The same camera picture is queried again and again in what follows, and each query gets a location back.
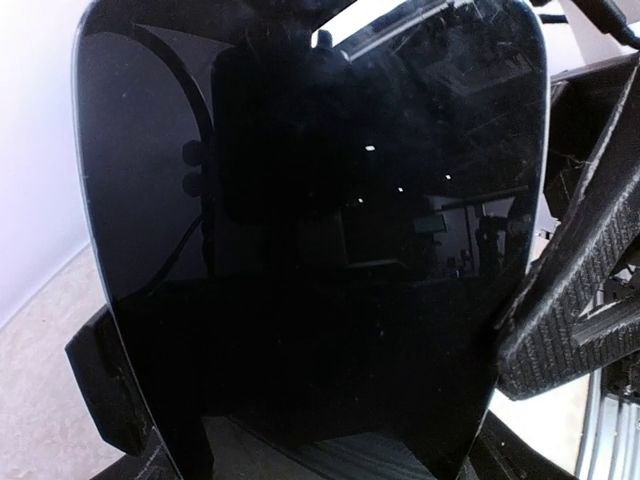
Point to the left gripper left finger seen under phone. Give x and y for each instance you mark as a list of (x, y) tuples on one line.
[(491, 450)]

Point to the black round-base phone stand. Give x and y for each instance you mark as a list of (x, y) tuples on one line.
[(141, 401)]

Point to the silver edged black smartphone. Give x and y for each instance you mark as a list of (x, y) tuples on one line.
[(326, 225)]

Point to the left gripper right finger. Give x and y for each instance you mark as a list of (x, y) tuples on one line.
[(591, 185)]

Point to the aluminium front rail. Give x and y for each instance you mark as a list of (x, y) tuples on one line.
[(609, 446)]

